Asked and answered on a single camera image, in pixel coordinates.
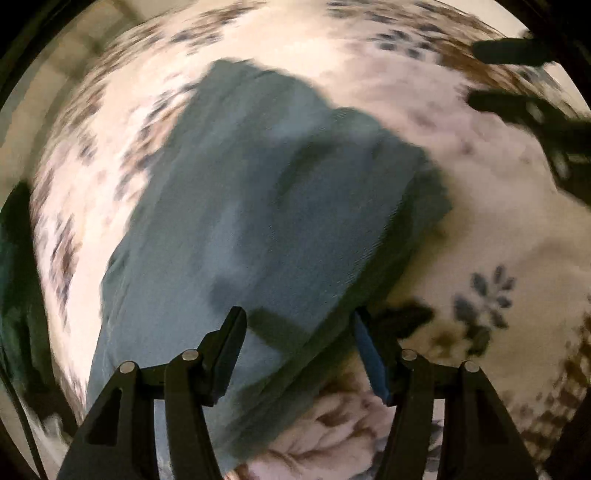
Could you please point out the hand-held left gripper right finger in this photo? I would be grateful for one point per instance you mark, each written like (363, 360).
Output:
(371, 360)

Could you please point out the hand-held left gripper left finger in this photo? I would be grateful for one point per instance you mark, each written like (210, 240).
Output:
(231, 341)

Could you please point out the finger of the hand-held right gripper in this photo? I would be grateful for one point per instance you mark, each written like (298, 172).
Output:
(512, 50)
(512, 110)

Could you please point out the blue denim pants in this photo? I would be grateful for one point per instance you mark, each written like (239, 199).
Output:
(277, 207)

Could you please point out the floral printed blanket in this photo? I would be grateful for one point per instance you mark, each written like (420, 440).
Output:
(485, 230)

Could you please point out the dark teal cloth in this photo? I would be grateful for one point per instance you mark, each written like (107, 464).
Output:
(21, 286)

